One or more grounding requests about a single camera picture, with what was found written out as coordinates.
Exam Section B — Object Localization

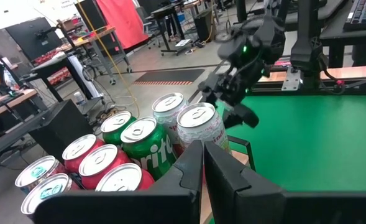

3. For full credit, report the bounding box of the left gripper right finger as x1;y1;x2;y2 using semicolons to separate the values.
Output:
203;141;366;224

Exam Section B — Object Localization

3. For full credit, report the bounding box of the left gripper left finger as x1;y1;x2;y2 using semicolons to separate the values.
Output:
32;139;204;224

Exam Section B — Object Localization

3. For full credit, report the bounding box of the red soda can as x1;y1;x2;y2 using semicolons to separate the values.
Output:
94;162;156;192
62;134;106;174
78;144;132;190

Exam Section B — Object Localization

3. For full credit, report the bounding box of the green Sprite can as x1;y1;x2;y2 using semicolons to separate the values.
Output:
120;116;178;181
100;111;137;146

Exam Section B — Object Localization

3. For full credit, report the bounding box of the blue silver Red Bull can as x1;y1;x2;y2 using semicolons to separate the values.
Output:
14;155;67;195
21;173;80;215

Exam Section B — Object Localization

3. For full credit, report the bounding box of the black floor bin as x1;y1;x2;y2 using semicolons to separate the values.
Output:
194;9;217;43

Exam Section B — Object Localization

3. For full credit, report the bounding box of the black mat orange striped edge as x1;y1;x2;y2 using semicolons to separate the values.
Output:
132;68;207;86

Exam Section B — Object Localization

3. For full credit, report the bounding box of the green table mat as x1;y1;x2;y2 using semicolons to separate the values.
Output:
216;95;366;192

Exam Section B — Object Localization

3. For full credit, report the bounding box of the black table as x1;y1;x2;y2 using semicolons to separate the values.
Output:
151;1;202;57

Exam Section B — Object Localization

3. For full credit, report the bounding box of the black box cabinet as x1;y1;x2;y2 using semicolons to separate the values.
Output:
29;99;93;153

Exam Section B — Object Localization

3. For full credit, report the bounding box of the grey desk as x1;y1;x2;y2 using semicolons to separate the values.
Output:
319;0;366;68

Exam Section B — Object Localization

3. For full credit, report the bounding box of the white plastic bottle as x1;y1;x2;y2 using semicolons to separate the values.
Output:
73;91;87;106

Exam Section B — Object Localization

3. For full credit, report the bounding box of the thin yellowish pole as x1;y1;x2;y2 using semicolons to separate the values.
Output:
75;0;142;119

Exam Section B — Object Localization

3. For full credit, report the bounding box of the wooden top workbench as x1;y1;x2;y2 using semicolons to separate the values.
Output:
30;26;132;103

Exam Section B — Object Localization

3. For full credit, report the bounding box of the wooden top desk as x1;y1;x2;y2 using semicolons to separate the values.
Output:
0;88;48;162

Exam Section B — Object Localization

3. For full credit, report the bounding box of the black metal rig frame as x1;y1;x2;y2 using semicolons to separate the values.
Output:
188;63;366;97

